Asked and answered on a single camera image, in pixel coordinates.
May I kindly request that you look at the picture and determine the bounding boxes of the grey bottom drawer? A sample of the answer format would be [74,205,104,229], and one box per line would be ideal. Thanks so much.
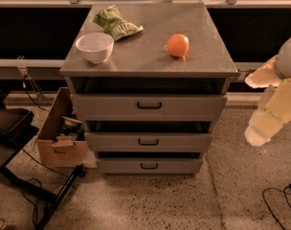
[97,159,203,174]

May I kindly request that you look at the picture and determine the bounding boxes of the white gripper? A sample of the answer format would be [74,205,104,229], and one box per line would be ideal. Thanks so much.
[244,57,291,147]

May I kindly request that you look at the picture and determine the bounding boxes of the orange fruit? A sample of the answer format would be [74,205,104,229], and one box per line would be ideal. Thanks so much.
[167,34,190,57]

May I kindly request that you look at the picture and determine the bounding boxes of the grey middle drawer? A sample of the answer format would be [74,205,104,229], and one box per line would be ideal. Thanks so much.
[85,132,213,152]

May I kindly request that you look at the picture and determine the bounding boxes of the black cable on floor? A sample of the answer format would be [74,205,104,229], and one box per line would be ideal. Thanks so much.
[262,184,291,230]
[0,149,70,230]

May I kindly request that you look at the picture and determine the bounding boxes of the green chip bag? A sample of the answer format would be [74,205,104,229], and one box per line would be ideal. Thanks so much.
[93,5,144,41]

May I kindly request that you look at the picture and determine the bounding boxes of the grey drawer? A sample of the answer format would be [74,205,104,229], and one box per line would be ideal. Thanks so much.
[85,132,213,152]
[97,159,203,174]
[71,94,226,122]

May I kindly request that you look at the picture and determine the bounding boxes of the grey top drawer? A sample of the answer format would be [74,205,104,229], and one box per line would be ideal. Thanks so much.
[71,94,226,122]

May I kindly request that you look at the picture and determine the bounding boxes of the grey metal drawer cabinet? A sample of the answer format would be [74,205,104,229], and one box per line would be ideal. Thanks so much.
[58,2,238,177]

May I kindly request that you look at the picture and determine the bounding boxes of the jar in cardboard box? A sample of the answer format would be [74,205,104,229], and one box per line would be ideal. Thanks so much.
[58,116,83,141]

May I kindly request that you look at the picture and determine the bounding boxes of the brown cardboard box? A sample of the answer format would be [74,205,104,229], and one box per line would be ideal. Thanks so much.
[37,87,89,167]

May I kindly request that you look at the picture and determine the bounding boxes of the black cable on floor left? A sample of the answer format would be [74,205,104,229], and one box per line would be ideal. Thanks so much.
[0,149,70,230]

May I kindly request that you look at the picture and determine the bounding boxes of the white bowl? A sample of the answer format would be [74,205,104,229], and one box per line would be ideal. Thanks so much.
[76,33,114,63]

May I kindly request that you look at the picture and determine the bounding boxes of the black stand with tray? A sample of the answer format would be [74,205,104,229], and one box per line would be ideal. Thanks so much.
[0,87,84,230]

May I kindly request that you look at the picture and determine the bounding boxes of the black cable on floor right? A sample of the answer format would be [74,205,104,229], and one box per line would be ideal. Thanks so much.
[262,184,291,230]

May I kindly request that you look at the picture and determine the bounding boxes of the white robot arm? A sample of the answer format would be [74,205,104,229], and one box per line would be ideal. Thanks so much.
[244,37,291,147]

